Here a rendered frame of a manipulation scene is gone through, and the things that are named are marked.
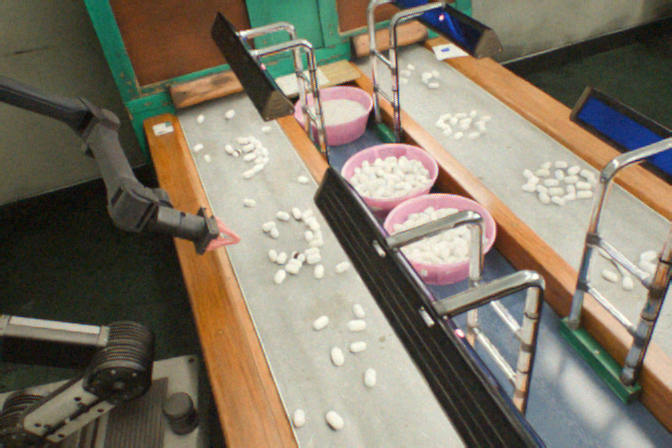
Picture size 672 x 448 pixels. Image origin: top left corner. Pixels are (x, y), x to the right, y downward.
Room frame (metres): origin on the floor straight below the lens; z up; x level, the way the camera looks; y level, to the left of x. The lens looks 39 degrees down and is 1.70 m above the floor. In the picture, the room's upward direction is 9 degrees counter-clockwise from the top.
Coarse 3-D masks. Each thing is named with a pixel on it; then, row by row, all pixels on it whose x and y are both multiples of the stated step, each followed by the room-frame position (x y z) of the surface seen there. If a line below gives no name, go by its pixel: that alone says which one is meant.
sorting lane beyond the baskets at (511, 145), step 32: (416, 64) 2.02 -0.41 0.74; (416, 96) 1.78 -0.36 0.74; (448, 96) 1.74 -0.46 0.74; (480, 96) 1.71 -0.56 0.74; (512, 128) 1.49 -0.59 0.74; (480, 160) 1.35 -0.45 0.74; (512, 160) 1.32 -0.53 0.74; (544, 160) 1.30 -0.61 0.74; (576, 160) 1.28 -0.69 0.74; (512, 192) 1.18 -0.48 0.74; (576, 192) 1.14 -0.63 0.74; (544, 224) 1.04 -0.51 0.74; (576, 224) 1.02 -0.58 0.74; (608, 224) 1.01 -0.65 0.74; (640, 224) 0.99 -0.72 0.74; (576, 256) 0.92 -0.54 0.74; (608, 288) 0.81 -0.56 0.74; (640, 288) 0.80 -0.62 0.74
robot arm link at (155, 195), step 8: (136, 192) 0.98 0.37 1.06; (144, 192) 0.99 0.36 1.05; (152, 192) 1.07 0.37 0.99; (160, 192) 1.07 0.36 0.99; (152, 200) 0.98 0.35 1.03; (160, 200) 1.03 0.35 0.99; (168, 200) 1.04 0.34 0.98; (152, 208) 0.97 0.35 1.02; (144, 216) 0.98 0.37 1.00; (144, 224) 0.96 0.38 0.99; (136, 232) 0.96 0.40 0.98
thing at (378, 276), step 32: (320, 192) 0.86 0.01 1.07; (352, 192) 0.83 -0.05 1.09; (352, 224) 0.73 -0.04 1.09; (352, 256) 0.69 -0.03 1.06; (384, 288) 0.59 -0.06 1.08; (416, 288) 0.55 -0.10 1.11; (416, 320) 0.51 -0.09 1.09; (416, 352) 0.48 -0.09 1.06; (448, 352) 0.45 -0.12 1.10; (448, 384) 0.42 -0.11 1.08; (480, 384) 0.39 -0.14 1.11; (448, 416) 0.39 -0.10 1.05; (480, 416) 0.36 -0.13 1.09; (512, 416) 0.34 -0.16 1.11
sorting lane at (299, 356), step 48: (192, 144) 1.70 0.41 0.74; (240, 144) 1.65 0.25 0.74; (288, 144) 1.60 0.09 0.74; (240, 192) 1.38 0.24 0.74; (288, 192) 1.34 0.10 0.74; (240, 240) 1.17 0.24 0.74; (288, 240) 1.14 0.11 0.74; (336, 240) 1.11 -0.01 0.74; (288, 288) 0.97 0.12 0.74; (336, 288) 0.94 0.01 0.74; (288, 336) 0.82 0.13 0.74; (336, 336) 0.80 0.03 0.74; (384, 336) 0.78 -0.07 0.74; (288, 384) 0.70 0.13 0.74; (336, 384) 0.68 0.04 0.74; (384, 384) 0.67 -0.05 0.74; (336, 432) 0.58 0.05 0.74; (384, 432) 0.57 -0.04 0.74; (432, 432) 0.55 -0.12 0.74
